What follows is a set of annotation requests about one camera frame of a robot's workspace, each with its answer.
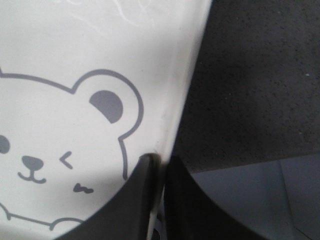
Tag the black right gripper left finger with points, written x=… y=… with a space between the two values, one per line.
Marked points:
x=127 y=215

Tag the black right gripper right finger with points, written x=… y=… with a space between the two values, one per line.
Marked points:
x=191 y=215

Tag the cream bear serving tray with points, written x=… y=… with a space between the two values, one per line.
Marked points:
x=86 y=88

